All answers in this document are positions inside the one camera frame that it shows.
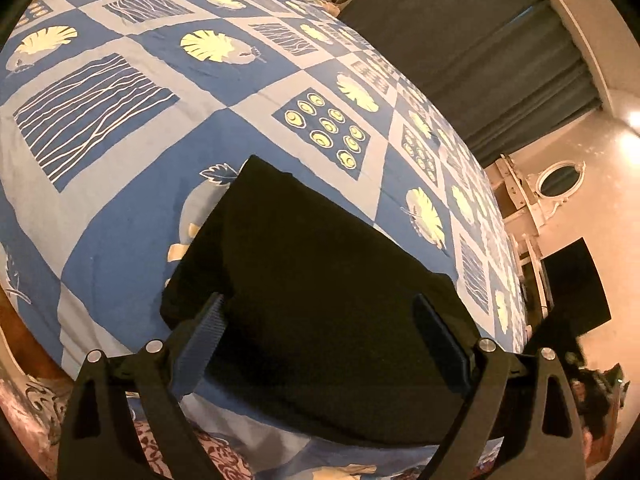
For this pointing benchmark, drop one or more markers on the white dresser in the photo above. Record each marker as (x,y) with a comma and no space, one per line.
(522,240)

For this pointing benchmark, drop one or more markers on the black flat television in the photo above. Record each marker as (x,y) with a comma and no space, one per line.
(575,290)

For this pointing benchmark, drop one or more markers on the white framed oval mirror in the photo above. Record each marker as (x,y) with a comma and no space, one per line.
(561,181)

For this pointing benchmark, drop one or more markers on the floral patterned rug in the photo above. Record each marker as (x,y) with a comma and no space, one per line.
(35,410)

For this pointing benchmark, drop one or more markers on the black pants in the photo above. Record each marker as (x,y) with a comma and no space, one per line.
(310,285)

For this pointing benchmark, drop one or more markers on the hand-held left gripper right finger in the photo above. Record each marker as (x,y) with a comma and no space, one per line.
(442,345)

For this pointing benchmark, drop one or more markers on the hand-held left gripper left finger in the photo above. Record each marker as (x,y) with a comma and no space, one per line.
(202,345)

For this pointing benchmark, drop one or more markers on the blue patterned bedsheet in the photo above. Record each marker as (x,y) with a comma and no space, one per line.
(125,210)

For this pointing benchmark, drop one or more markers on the dark grey curtain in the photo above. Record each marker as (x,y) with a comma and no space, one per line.
(475,60)

